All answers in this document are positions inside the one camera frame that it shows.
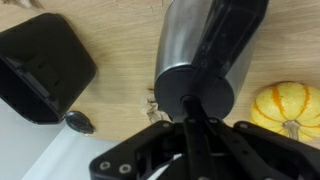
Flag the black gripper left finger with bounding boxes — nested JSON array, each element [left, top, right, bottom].
[[89, 95, 218, 180]]

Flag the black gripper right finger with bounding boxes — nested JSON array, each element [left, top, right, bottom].
[[199, 101, 320, 180]]

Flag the silver metal cup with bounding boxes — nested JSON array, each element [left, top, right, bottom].
[[153, 0, 270, 123]]

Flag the small yellow striped pumpkin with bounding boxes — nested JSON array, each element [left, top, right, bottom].
[[249, 81, 320, 143]]

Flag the small crumpled brown paper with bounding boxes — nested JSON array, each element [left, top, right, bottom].
[[138, 87, 172, 124]]

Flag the black plastic bin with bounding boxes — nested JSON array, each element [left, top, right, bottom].
[[0, 12, 98, 135]]

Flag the large crumpled brown paper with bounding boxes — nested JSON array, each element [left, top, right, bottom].
[[0, 0, 45, 10]]

